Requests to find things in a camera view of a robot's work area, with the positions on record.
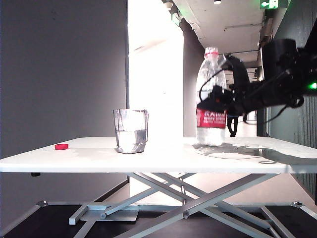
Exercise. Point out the clear faceted glass mug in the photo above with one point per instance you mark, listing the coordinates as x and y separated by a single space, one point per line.
131 138

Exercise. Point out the clear water bottle red label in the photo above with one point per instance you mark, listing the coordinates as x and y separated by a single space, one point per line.
210 136

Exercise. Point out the person in white blue shirt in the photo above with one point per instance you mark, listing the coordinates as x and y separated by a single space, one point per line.
232 126

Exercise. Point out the red plastic bottle cap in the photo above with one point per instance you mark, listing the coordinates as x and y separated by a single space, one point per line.
62 146

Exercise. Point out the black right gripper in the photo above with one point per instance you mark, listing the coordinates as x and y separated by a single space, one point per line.
242 101

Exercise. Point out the black knob under table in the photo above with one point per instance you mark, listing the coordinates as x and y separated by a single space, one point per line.
35 174

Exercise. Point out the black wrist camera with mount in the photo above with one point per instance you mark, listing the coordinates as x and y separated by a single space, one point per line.
239 72

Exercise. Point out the white scissor table frame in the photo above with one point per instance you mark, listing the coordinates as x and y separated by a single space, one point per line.
210 200

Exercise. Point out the green illuminated exit sign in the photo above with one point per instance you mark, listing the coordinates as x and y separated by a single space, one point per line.
273 3
175 18

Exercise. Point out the black platform with aluminium frame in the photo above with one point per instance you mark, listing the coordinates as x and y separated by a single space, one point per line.
49 223

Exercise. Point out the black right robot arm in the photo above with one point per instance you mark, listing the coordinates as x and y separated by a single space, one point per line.
280 59

